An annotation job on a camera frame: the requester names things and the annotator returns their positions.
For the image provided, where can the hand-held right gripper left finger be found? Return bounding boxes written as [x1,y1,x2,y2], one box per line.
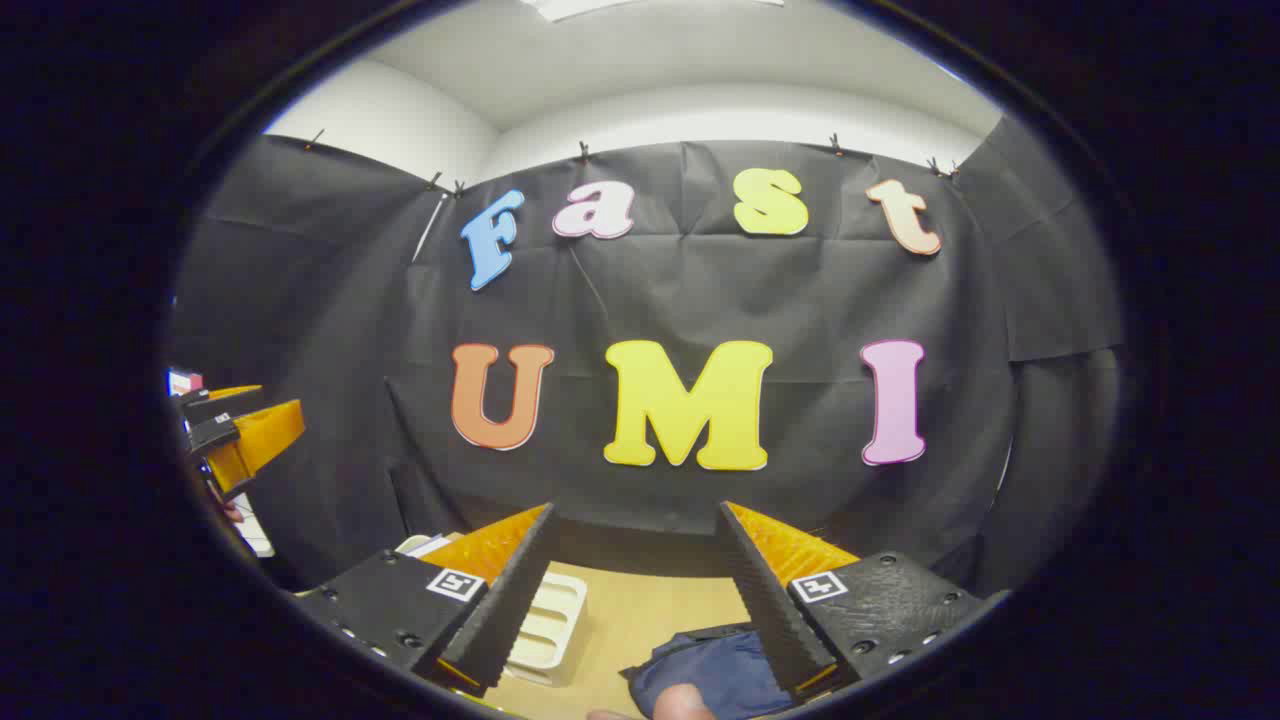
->
[295,503,561,699]

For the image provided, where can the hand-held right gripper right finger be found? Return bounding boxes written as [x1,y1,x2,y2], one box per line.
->
[715,500,1011,701]

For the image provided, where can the white bookshelf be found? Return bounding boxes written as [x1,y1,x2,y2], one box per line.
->
[395,535,589,687]

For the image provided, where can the blue schoolbag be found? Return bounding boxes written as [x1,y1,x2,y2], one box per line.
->
[620,625,801,720]

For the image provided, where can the black backdrop cloth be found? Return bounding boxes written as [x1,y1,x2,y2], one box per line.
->
[170,135,1126,601]

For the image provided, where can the ceiling light panel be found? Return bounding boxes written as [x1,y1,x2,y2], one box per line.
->
[520,0,786,23]

